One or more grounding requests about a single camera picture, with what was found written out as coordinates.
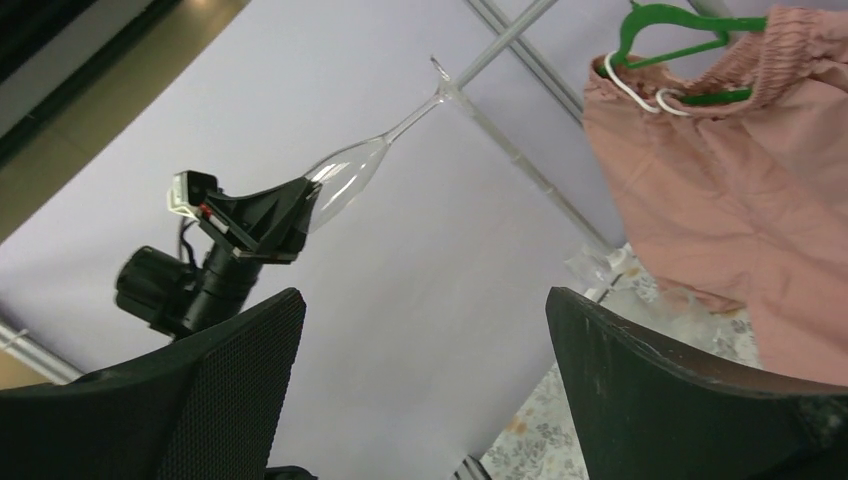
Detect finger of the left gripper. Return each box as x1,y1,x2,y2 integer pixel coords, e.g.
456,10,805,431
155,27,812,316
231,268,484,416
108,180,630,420
215,177,321,255

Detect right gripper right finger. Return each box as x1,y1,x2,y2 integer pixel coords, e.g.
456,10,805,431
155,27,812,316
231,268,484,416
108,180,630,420
546,287,847,479

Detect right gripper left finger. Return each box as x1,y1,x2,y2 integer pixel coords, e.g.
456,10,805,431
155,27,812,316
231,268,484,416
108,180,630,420
1,288,306,479

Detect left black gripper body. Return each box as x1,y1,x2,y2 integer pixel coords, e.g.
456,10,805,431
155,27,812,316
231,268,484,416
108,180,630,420
200,192,299,264

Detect clear wine glass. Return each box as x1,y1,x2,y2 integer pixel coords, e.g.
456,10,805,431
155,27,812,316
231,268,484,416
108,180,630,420
297,57,451,234
564,245,629,289

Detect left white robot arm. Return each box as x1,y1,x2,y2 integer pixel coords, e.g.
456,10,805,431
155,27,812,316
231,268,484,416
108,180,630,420
115,170,321,339

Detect floral tablecloth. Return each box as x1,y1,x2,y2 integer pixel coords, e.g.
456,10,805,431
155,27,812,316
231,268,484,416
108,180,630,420
483,260,776,479

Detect pink shorts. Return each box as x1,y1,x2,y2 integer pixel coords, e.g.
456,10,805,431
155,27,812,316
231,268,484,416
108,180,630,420
582,6,847,385

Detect green clothes hanger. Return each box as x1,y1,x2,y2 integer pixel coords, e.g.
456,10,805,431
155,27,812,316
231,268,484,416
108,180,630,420
596,1,770,107

